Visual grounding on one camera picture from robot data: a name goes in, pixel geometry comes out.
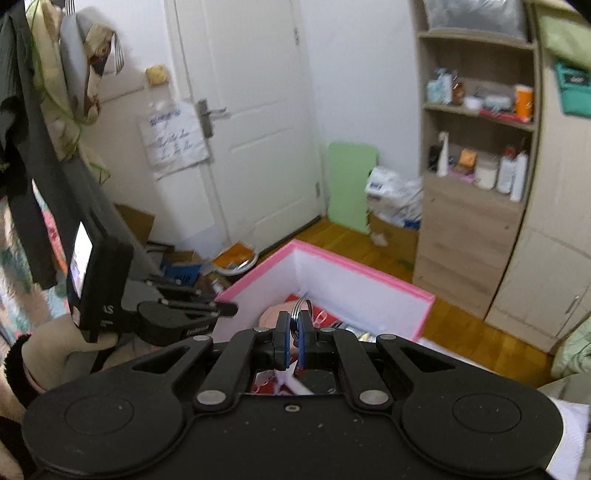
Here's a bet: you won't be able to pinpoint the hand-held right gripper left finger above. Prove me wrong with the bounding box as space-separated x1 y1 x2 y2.
131 311 293 414

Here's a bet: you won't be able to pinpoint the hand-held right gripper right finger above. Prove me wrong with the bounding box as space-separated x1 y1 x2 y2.
298 310 458 412

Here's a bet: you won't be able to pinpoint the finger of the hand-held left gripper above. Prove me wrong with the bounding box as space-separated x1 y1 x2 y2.
159 298 239 319
148 276 205 299

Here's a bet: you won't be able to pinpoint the metal key ring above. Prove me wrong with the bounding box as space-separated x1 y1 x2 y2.
287 298 317 325

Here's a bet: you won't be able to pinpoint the pink cardboard box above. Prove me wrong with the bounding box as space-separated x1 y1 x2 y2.
215 239 435 344

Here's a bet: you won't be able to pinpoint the person's left forearm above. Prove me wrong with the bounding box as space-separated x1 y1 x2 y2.
4 318 122 408

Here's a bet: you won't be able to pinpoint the blue cardboard box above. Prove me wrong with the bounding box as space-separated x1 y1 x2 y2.
161 261 205 285

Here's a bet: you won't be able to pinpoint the trash bin with orange bag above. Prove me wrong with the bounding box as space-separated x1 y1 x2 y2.
212 242 260 278

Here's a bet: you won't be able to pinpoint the floral blanket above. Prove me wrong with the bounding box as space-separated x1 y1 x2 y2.
0 185 70 334

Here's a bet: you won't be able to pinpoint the white paper note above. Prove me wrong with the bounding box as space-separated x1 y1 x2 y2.
139 99 213 181

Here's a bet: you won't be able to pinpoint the green board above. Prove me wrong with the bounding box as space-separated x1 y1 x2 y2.
325 142 380 234

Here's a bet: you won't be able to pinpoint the black hanging garment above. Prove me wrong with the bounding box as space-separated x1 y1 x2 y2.
0 0 57 289

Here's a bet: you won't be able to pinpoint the white paper packs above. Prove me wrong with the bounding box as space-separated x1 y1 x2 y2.
365 166 424 230

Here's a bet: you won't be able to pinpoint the wooden shelf cabinet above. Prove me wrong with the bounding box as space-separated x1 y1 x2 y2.
411 0 544 320

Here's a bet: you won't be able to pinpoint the cream floral hanging cloth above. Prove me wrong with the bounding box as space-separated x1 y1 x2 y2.
25 0 112 182

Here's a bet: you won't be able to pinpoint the white door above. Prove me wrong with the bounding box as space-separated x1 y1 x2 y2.
166 0 327 259

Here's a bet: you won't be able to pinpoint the white electric toothbrush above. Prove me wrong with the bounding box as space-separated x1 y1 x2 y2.
436 131 450 177

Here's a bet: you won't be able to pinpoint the orange small box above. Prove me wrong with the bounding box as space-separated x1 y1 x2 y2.
457 148 479 174

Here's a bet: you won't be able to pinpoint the white jar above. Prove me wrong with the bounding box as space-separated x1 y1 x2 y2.
475 154 500 190

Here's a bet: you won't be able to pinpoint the white bottle with red cap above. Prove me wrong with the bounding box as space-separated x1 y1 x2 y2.
496 148 517 195

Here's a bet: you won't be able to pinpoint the tall white bottle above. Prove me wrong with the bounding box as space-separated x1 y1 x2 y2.
510 152 530 202

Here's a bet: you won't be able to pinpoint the light wardrobe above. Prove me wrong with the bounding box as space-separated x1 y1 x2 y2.
485 0 591 354

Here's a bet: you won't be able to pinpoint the red flat box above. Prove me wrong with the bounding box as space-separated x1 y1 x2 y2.
480 108 532 123

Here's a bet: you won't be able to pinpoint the orange and white canister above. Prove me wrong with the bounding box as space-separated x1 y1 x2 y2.
514 84 535 122

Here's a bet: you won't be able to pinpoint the silver bag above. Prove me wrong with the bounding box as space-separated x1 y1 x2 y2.
425 0 528 38

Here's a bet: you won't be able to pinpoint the teal hanging pouch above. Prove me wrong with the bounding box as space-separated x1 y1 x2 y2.
553 62 591 116

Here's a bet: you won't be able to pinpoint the metal door handle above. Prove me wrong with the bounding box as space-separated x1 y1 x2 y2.
196 99 227 138

